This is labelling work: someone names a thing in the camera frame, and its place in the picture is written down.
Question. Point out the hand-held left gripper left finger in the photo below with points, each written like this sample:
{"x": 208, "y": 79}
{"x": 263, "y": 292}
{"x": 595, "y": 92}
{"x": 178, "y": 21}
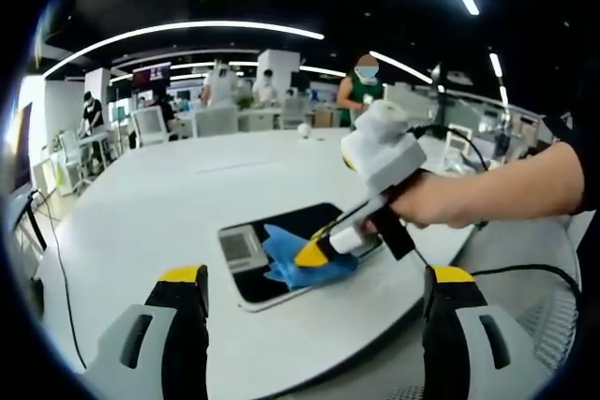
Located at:
{"x": 183, "y": 353}

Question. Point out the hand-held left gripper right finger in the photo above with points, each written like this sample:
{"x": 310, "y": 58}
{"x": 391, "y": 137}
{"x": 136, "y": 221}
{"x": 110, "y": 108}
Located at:
{"x": 450, "y": 353}

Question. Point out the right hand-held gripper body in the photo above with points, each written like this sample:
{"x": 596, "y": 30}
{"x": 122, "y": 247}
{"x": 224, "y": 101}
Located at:
{"x": 384, "y": 156}

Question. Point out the blue cleaning cloth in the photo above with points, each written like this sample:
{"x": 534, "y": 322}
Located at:
{"x": 290, "y": 264}

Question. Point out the person's right hand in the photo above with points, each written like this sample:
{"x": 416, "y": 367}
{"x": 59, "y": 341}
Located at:
{"x": 431, "y": 198}

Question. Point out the white round object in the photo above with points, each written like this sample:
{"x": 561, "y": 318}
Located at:
{"x": 304, "y": 130}

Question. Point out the grey mesh office chair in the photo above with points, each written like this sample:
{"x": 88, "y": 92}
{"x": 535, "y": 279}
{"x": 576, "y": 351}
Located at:
{"x": 515, "y": 245}

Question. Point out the green plant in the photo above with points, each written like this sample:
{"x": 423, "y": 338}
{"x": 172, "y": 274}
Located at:
{"x": 244, "y": 103}

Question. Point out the person's black sleeve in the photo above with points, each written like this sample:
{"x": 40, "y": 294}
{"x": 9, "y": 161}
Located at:
{"x": 590, "y": 175}

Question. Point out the yellow-green bag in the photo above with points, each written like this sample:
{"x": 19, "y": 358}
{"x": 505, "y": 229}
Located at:
{"x": 62, "y": 177}

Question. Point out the dark hanging screen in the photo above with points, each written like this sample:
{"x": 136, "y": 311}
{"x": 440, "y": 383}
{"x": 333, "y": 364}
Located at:
{"x": 151, "y": 74}

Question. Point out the black monitor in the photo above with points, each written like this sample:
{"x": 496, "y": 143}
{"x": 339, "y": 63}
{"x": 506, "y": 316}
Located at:
{"x": 23, "y": 147}

